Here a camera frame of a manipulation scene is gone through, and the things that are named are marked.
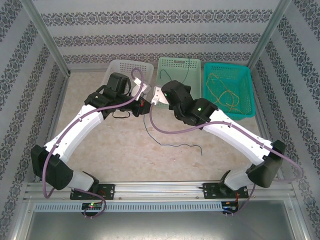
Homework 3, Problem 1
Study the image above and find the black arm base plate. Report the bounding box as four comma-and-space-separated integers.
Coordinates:
202, 182, 250, 200
69, 183, 116, 201

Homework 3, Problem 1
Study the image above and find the thin black cable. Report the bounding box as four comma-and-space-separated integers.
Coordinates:
111, 111, 131, 119

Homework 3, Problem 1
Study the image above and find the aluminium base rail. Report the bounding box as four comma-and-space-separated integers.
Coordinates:
23, 181, 297, 202

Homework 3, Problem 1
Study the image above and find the white plastic basket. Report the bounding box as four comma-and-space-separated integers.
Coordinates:
102, 59, 155, 97

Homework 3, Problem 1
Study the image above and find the blue cable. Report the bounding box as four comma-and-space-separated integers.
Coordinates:
142, 116, 203, 156

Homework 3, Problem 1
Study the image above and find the light green plastic basket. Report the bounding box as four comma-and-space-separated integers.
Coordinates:
156, 56, 202, 109

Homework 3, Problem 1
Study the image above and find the aluminium frame post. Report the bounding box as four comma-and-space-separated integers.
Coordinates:
19, 0, 71, 75
248, 0, 294, 68

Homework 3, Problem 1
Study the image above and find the small controller board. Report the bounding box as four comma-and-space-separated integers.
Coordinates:
81, 202, 103, 211
222, 203, 240, 213

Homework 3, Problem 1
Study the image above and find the slotted grey cable duct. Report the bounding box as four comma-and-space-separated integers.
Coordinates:
33, 201, 223, 213

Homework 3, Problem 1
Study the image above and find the yellow cable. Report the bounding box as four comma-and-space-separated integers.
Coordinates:
214, 89, 241, 113
206, 72, 227, 93

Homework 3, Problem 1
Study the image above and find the teal plastic basket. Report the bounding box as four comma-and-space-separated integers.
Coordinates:
201, 61, 256, 121

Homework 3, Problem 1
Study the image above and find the grey metal panel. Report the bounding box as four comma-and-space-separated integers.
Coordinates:
12, 211, 307, 240

